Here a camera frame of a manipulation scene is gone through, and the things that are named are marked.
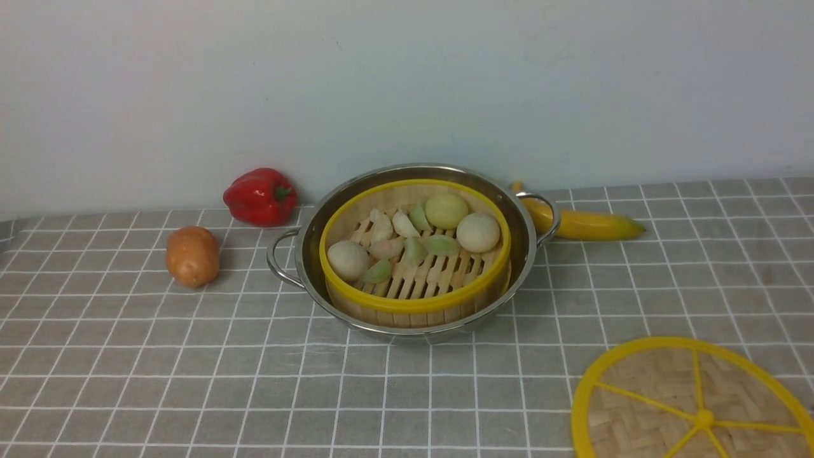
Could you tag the bamboo steamer yellow rim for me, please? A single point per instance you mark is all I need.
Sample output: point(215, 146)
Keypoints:
point(395, 294)

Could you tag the yellow woven steamer lid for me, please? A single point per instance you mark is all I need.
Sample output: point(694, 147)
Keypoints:
point(679, 397)

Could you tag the stainless steel pot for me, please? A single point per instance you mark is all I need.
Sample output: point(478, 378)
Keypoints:
point(294, 258)

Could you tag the green white dumpling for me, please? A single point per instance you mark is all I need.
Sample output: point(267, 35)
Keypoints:
point(415, 252)

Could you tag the white pleated dumpling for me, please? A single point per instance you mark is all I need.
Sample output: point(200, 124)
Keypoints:
point(382, 228)

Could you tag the pink dumpling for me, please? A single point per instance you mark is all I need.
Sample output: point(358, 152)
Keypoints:
point(387, 249)

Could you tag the pale green dumpling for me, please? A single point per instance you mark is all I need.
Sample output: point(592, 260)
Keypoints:
point(441, 246)

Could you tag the yellow round bun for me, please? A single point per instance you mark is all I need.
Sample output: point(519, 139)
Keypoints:
point(445, 210)

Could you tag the beige round bun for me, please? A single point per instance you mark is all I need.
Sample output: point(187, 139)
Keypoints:
point(348, 259)

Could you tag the white round bun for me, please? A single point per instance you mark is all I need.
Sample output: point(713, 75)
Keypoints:
point(478, 232)

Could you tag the red bell pepper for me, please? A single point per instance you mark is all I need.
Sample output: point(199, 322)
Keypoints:
point(263, 197)

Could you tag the yellow banana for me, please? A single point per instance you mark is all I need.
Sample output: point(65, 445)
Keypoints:
point(578, 225)

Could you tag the brown potato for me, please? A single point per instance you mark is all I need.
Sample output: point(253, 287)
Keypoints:
point(192, 256)

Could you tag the grey checked tablecloth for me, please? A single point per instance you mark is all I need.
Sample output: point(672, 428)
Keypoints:
point(104, 354)

